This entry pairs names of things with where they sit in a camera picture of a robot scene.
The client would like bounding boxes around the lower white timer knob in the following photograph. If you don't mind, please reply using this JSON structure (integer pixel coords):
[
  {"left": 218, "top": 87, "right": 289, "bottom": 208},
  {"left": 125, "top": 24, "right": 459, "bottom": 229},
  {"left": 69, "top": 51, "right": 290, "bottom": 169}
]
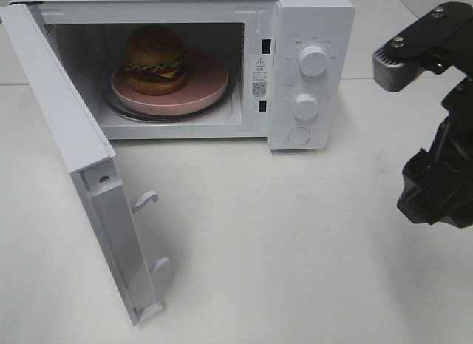
[{"left": 292, "top": 93, "right": 320, "bottom": 121}]

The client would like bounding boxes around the upper white power knob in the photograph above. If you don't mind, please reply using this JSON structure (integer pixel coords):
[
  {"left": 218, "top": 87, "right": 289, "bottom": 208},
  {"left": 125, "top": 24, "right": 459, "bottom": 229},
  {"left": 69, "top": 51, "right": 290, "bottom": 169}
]
[{"left": 296, "top": 42, "right": 328, "bottom": 78}]

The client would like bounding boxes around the pink round plate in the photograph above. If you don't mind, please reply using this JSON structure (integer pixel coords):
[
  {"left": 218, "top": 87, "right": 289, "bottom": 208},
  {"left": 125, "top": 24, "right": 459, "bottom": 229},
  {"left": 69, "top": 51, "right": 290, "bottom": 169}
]
[{"left": 111, "top": 51, "right": 230, "bottom": 118}]

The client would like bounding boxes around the toy hamburger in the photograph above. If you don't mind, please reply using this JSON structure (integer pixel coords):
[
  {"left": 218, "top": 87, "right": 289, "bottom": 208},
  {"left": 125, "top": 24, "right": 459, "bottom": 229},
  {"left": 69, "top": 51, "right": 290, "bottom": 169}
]
[{"left": 123, "top": 24, "right": 188, "bottom": 96}]

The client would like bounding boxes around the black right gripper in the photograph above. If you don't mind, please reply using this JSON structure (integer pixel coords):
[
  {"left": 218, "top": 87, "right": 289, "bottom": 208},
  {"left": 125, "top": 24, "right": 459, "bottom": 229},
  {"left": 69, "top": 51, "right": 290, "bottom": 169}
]
[{"left": 372, "top": 1, "right": 472, "bottom": 229}]

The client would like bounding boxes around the glass microwave turntable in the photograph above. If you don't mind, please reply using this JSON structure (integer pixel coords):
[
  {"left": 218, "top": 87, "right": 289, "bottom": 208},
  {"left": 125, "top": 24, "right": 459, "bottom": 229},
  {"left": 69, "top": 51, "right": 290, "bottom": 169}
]
[{"left": 102, "top": 71, "right": 240, "bottom": 124}]

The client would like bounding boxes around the white microwave oven body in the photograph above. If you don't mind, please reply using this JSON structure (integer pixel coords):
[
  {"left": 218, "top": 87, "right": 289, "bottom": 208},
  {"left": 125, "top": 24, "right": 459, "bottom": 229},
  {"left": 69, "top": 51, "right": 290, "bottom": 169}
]
[{"left": 8, "top": 0, "right": 355, "bottom": 150}]

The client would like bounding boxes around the white microwave door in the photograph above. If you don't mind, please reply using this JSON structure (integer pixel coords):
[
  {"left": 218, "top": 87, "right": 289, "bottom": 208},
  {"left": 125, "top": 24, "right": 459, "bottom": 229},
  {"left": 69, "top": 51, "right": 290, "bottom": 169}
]
[{"left": 1, "top": 4, "right": 170, "bottom": 326}]

